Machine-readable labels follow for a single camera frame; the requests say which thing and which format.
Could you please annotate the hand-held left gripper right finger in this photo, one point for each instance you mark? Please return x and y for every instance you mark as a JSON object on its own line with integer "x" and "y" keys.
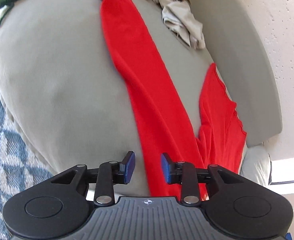
{"x": 166, "y": 168}

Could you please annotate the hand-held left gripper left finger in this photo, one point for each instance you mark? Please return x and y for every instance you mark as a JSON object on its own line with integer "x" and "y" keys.
{"x": 128, "y": 166}

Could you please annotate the red shirt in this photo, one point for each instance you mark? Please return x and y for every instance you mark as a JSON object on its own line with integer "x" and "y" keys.
{"x": 142, "y": 80}

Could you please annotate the pale grey armrest pillow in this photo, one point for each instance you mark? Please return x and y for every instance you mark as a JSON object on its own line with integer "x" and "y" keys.
{"x": 257, "y": 165}

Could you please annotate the grey sofa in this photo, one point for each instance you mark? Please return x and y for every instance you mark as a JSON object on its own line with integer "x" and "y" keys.
{"x": 61, "y": 80}

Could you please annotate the grey sofa back cushion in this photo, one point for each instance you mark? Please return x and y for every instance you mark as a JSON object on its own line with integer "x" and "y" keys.
{"x": 249, "y": 80}

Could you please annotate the blue patterned rug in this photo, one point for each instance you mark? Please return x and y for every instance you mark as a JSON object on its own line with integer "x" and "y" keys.
{"x": 1, "y": 142}

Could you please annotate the beige crumpled garment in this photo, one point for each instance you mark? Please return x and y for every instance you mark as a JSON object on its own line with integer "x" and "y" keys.
{"x": 182, "y": 20}

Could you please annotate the window with dark frame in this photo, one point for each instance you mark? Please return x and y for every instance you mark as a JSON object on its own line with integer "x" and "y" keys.
{"x": 287, "y": 170}

